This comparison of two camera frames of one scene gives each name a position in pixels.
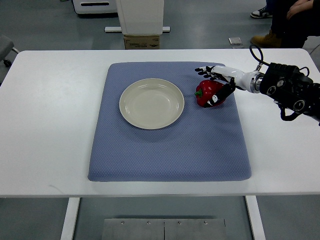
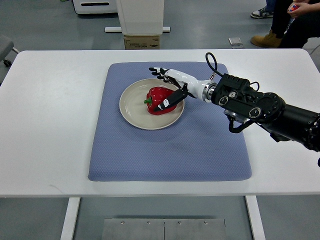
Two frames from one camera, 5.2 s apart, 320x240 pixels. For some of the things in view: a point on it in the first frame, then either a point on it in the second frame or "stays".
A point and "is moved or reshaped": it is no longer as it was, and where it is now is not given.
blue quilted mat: [208, 144] stays
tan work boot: [269, 40] stays
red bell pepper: [205, 89] is moved or reshaped
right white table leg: [256, 217] stays
